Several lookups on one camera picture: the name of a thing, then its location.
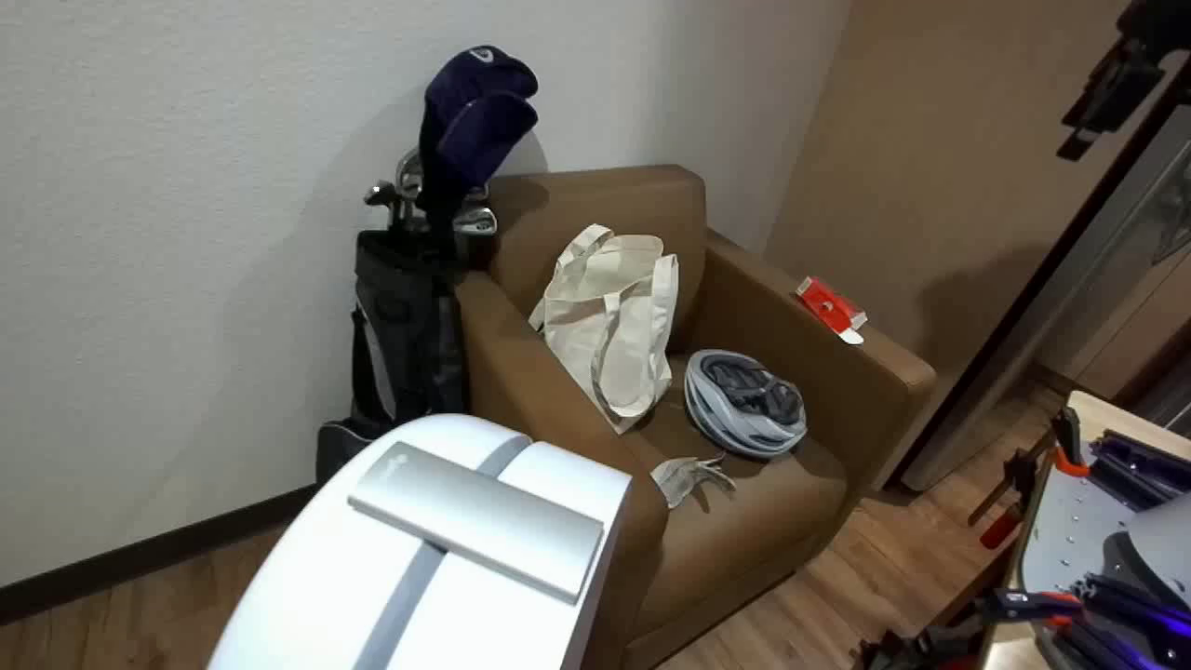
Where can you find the orange red white box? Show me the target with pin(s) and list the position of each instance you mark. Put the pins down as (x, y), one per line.
(830, 310)

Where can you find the white silver robot base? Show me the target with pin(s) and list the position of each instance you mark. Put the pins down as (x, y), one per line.
(446, 545)

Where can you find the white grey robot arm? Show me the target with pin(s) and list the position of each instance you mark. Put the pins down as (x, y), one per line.
(1124, 76)

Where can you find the cream canvas tote bag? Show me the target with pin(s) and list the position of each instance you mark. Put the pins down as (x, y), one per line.
(607, 313)

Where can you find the brown armchair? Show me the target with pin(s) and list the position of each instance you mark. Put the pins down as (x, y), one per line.
(685, 566)

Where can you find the grey white bicycle helmet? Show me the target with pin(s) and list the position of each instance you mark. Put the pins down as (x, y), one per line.
(742, 403)

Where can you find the grey fabric gloves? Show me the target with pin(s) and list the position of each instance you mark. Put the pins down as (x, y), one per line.
(683, 479)

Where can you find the black golf bag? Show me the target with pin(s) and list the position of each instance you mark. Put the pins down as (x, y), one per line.
(406, 348)

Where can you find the navy golf club headcover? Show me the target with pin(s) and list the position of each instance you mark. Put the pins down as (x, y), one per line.
(476, 114)

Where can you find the cluttered table with clamps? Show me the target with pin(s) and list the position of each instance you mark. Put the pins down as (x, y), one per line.
(1092, 562)

